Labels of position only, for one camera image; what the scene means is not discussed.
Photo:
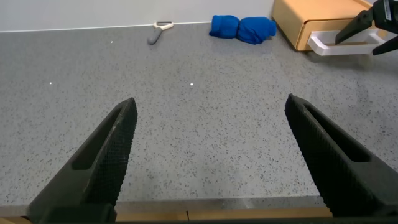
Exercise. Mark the blue crumpled cloth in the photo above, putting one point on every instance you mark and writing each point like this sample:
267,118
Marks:
245,29

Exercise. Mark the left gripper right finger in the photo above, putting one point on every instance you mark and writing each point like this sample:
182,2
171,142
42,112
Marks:
329,155

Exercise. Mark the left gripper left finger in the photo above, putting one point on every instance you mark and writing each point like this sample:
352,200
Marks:
102,161

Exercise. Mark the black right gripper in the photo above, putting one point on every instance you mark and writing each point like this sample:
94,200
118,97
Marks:
391,15

